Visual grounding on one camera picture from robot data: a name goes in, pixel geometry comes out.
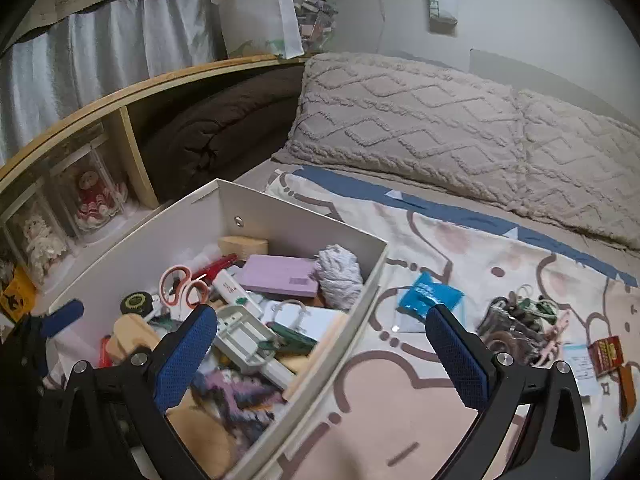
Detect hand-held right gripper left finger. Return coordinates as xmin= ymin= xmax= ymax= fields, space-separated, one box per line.
xmin=54 ymin=304 xmax=219 ymax=480

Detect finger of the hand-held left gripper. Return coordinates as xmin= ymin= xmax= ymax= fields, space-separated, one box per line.
xmin=22 ymin=299 xmax=85 ymax=361

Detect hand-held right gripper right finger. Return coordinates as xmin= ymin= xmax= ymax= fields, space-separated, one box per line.
xmin=424 ymin=303 xmax=592 ymax=480

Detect brown tape roll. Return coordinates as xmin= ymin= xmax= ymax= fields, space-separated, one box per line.
xmin=484 ymin=334 xmax=518 ymax=361

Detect oval wooden box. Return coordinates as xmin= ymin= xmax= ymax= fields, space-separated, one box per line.
xmin=112 ymin=315 xmax=161 ymax=361

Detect green clip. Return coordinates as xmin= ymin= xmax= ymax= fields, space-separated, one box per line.
xmin=260 ymin=322 xmax=318 ymax=353

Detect white storage box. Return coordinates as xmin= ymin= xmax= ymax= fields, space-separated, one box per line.
xmin=30 ymin=178 xmax=391 ymax=480

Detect brown leather strap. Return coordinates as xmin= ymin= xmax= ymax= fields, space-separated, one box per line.
xmin=617 ymin=360 xmax=638 ymax=421

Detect yellow black packet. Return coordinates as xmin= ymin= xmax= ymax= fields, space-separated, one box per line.
xmin=0 ymin=265 xmax=38 ymax=323

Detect white plastic holder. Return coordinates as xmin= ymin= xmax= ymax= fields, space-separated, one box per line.
xmin=215 ymin=305 xmax=281 ymax=366

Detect blue packet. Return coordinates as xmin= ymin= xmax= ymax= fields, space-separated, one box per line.
xmin=396 ymin=272 xmax=465 ymax=333

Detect black round tape measure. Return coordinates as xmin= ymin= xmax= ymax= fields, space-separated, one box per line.
xmin=120 ymin=291 xmax=153 ymax=318

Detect cartoon printed blanket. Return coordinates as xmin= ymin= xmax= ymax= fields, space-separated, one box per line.
xmin=265 ymin=165 xmax=640 ymax=480

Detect white doll in clear case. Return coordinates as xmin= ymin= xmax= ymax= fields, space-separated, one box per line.
xmin=0 ymin=185 xmax=71 ymax=291

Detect round wooden lid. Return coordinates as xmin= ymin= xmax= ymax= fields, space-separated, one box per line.
xmin=167 ymin=400 xmax=236 ymax=478

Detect bunch of green clips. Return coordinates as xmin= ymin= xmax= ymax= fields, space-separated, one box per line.
xmin=520 ymin=297 xmax=558 ymax=321

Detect pink clip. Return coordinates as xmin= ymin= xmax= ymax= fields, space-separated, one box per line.
xmin=537 ymin=310 xmax=571 ymax=366

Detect white paper card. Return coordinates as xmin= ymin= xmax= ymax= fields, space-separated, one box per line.
xmin=562 ymin=342 xmax=598 ymax=396

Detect purple box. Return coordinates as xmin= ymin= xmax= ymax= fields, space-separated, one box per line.
xmin=240 ymin=255 xmax=321 ymax=301

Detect red doll in clear case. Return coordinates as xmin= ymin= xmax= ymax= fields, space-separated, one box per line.
xmin=52 ymin=145 xmax=133 ymax=246

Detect white yarn ball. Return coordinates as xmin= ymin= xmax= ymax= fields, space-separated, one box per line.
xmin=314 ymin=245 xmax=363 ymax=311

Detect red box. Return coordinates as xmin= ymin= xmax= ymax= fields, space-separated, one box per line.
xmin=587 ymin=336 xmax=625 ymax=376

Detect beige bed sheet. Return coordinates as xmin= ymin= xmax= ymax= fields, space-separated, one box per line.
xmin=232 ymin=160 xmax=640 ymax=281

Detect beige textured pillow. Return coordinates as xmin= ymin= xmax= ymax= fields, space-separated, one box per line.
xmin=272 ymin=52 xmax=531 ymax=211
xmin=515 ymin=89 xmax=640 ymax=251

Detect brown folded blanket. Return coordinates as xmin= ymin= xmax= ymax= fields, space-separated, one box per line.
xmin=137 ymin=65 xmax=306 ymax=201

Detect wooden shelf unit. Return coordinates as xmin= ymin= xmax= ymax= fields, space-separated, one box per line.
xmin=0 ymin=55 xmax=311 ymax=311

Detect grey curtain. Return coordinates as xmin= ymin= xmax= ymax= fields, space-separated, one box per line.
xmin=0 ymin=0 xmax=226 ymax=166

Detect grey headboard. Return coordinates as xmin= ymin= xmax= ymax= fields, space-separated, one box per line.
xmin=469 ymin=49 xmax=640 ymax=121

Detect white tote bag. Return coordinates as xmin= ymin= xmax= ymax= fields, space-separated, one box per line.
xmin=210 ymin=0 xmax=305 ymax=60

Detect clear bin of cards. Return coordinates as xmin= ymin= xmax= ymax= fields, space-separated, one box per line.
xmin=292 ymin=0 xmax=341 ymax=56

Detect orange handled scissors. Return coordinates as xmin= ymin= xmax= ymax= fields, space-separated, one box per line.
xmin=160 ymin=266 xmax=208 ymax=321

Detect red handled cutter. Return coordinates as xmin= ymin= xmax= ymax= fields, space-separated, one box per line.
xmin=192 ymin=255 xmax=238 ymax=281

